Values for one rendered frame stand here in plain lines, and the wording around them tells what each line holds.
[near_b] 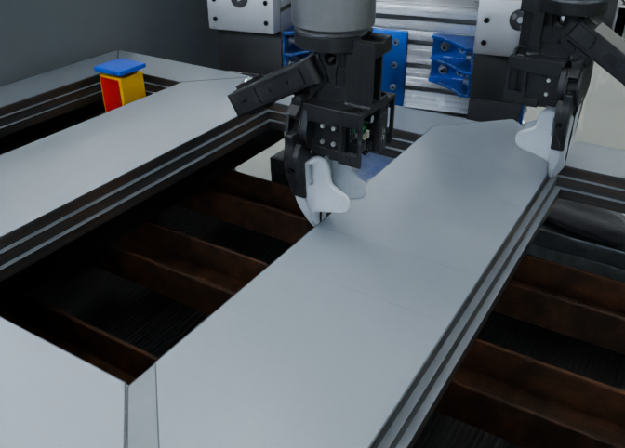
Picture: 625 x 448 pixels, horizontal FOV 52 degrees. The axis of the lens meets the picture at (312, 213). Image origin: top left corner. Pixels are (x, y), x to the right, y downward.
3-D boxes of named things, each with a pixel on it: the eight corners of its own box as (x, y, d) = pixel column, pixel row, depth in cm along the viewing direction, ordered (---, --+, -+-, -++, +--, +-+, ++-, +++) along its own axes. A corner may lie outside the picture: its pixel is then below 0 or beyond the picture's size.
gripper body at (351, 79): (357, 177, 59) (363, 46, 52) (279, 156, 62) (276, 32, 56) (392, 148, 64) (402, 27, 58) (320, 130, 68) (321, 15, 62)
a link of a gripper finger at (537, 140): (513, 168, 81) (525, 98, 76) (561, 178, 78) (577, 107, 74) (506, 177, 79) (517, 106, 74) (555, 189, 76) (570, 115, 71)
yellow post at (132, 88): (137, 183, 114) (120, 79, 104) (116, 177, 116) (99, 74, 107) (156, 173, 118) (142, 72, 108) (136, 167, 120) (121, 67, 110)
